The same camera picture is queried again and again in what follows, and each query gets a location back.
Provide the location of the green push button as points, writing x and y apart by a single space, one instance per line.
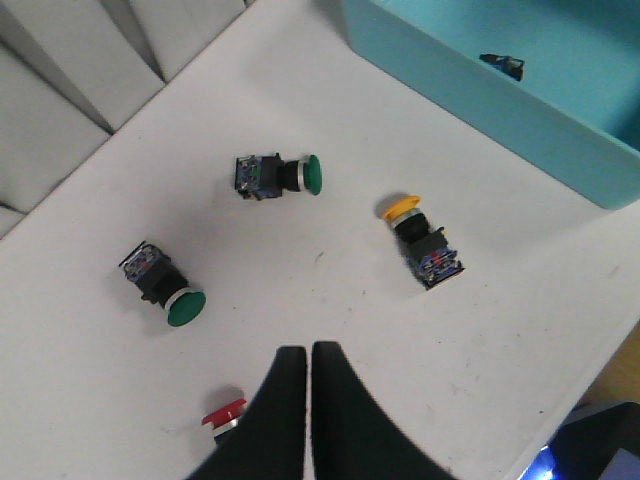
267 177
161 283

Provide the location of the yellow push button right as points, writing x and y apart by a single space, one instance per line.
425 249

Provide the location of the left green push button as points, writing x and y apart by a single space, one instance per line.
161 283

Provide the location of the white pleated curtain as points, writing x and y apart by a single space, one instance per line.
74 72

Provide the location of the teal plastic box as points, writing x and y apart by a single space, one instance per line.
575 113

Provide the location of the right green push button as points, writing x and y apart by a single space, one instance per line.
267 177

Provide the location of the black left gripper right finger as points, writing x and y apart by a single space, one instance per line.
351 436

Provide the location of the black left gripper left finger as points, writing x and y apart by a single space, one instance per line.
269 442

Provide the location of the red push button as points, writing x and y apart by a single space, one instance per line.
223 409
508 65

